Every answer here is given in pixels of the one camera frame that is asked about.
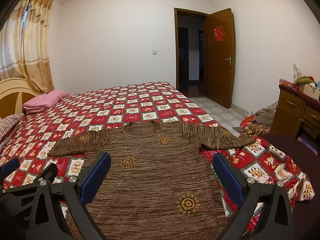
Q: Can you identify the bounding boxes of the brown knitted sweater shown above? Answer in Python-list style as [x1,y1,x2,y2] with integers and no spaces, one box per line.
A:
[48,121,253,239]

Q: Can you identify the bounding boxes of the grey clothes on floor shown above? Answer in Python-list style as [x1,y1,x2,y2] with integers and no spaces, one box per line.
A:
[252,107,277,129]

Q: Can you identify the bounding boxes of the red patchwork bed quilt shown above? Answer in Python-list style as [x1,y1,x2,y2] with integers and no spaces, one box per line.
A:
[1,82,316,239]

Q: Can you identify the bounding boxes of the striped pillow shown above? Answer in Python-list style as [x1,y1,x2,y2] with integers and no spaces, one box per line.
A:
[0,113,24,139]

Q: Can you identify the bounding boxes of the pink folded blanket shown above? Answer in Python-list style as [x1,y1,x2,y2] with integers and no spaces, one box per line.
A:
[23,90,70,115]

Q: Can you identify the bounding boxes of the beige wooden headboard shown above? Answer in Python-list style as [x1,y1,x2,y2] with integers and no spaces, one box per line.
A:
[0,77,39,119]

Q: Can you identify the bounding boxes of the brown patterned cloth on floor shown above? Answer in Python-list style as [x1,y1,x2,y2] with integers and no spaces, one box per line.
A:
[233,124,270,138]

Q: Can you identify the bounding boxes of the red plastic bag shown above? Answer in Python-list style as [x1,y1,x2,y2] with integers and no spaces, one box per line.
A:
[240,115,255,128]

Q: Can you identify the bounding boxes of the brown wooden dresser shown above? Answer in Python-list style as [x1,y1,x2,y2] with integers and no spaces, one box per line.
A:
[270,85,319,150]

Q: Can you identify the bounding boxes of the white box on dresser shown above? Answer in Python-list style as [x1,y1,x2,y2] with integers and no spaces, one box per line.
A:
[299,84,320,101]

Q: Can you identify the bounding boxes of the red box on dresser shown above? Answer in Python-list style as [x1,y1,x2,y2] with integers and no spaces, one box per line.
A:
[279,79,298,90]

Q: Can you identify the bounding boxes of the beige patterned curtain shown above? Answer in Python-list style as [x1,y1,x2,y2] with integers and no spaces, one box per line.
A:
[1,0,54,93]

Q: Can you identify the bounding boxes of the green cloth on dresser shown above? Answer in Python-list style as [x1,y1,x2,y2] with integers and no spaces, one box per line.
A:
[295,76,315,86]

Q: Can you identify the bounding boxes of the brown wooden door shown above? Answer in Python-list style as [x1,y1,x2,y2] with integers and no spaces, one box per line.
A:
[203,8,235,108]

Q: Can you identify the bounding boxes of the red double happiness decoration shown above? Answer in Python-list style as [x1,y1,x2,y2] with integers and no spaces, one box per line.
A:
[214,25,226,42]

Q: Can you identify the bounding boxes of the white wall socket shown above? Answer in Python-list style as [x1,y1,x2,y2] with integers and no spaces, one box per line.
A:
[292,63,297,83]

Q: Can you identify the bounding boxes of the brass door handle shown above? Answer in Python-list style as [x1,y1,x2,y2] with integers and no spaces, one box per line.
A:
[225,56,232,66]

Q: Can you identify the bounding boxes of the brown door frame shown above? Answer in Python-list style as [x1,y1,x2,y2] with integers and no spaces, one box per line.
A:
[174,8,209,90]

